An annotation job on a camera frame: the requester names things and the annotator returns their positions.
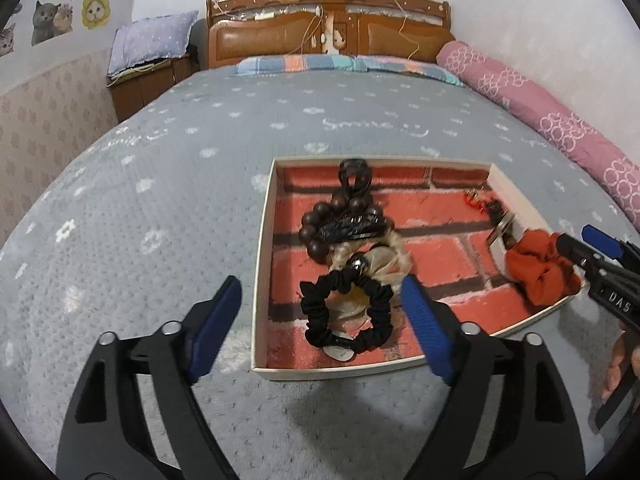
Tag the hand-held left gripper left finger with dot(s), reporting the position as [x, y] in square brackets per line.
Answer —
[215, 325]

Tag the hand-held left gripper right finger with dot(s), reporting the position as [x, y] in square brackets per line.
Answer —
[425, 325]

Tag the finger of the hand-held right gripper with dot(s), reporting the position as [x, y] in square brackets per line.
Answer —
[602, 242]
[580, 255]

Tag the orange scrunchie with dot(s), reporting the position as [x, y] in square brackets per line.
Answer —
[535, 270]

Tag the cream box with brick print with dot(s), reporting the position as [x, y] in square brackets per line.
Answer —
[450, 260]

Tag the beige satin scrunchie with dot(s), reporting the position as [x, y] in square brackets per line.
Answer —
[385, 260]

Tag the black scrunchie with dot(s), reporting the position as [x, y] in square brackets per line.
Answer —
[315, 310]

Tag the black rhinestone hair clip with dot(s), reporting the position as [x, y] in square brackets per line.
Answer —
[350, 225]

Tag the person's right hand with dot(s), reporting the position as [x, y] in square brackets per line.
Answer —
[622, 365]

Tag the red hair clip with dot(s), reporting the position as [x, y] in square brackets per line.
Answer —
[475, 201]

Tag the grey patterned bedspread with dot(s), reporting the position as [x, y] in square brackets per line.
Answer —
[150, 200]

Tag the pink circle-print bolster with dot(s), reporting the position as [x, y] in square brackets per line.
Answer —
[550, 110]

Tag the black hair claw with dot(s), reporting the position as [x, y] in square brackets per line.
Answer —
[355, 175]

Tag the brown wooden nightstand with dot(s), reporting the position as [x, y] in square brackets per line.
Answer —
[145, 87]

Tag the striped pillow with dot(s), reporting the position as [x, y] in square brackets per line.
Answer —
[300, 62]

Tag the brown wooden headboard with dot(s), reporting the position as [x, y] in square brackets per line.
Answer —
[250, 40]

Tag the lavender dotted pillow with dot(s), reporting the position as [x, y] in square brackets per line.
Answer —
[150, 40]

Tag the cartoon doll sticker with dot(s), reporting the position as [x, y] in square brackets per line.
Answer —
[339, 37]

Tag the sunflower cat wall sticker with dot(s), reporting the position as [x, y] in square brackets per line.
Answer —
[95, 10]

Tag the grey cat wall sticker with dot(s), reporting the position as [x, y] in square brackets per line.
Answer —
[47, 22]

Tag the tabby cat wall sticker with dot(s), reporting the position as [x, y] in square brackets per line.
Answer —
[9, 37]

